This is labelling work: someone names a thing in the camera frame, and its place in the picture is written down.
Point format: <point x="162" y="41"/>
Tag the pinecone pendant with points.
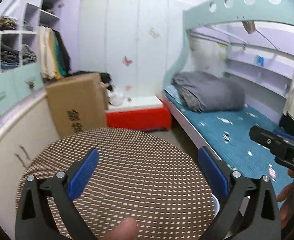
<point x="31" y="85"/>

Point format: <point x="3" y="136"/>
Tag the white wardrobe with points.
<point x="137" y="42"/>

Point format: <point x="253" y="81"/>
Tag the cream hanging jacket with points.
<point x="45" y="52"/>

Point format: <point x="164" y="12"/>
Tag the beige butterfly sticker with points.
<point x="154" y="32"/>

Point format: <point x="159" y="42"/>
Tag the teal drawer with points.
<point x="2" y="97"/>
<point x="27" y="77"/>

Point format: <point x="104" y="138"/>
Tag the purple wall shelves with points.
<point x="259" y="77"/>

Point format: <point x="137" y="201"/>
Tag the white low cabinet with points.
<point x="7" y="140"/>

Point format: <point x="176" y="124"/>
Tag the purple stepped shelf unit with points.
<point x="32" y="17"/>

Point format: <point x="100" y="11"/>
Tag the round brown polka-dot table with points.
<point x="142" y="175"/>

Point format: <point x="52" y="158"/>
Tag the green hanging garment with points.
<point x="61" y="62"/>

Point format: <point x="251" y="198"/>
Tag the blue plaid pillow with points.
<point x="173" y="93"/>

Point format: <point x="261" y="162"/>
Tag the dark hanging garment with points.
<point x="291" y="127"/>

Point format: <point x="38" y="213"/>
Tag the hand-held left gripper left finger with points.
<point x="83" y="175"/>

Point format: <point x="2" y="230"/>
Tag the large cardboard box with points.
<point x="74" y="105"/>

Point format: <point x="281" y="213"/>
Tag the person's left hand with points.
<point x="123" y="230"/>

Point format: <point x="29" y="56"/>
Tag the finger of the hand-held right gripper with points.
<point x="284" y="135"/>
<point x="261" y="137"/>

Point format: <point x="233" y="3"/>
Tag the brown folded clothes pile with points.
<point x="8" y="23"/>

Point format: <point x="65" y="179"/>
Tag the grey folded clothes pile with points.
<point x="29" y="55"/>

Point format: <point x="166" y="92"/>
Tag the blue box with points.
<point x="259" y="61"/>

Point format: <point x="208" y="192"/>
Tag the dark folded jeans pile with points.
<point x="9" y="56"/>

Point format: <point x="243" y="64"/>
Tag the white board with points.
<point x="134" y="103"/>

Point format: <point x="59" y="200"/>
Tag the red storage bench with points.
<point x="137" y="118"/>

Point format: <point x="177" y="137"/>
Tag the pale pink butterfly sticker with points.
<point x="128" y="87"/>

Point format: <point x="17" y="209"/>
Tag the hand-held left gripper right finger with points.
<point x="213" y="173"/>

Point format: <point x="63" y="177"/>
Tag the teal bunk bed frame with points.
<point x="236" y="10"/>

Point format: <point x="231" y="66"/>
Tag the dark hanging jacket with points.
<point x="64" y="52"/>

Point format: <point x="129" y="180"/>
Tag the person's right hand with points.
<point x="287" y="192"/>

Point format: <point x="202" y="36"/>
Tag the grey duvet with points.
<point x="209" y="92"/>

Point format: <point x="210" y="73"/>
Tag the black clothes heap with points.
<point x="105" y="77"/>

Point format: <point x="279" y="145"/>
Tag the white plastic bag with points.
<point x="117" y="98"/>

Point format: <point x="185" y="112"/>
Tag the blue fish print bedsheet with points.
<point x="236" y="135"/>

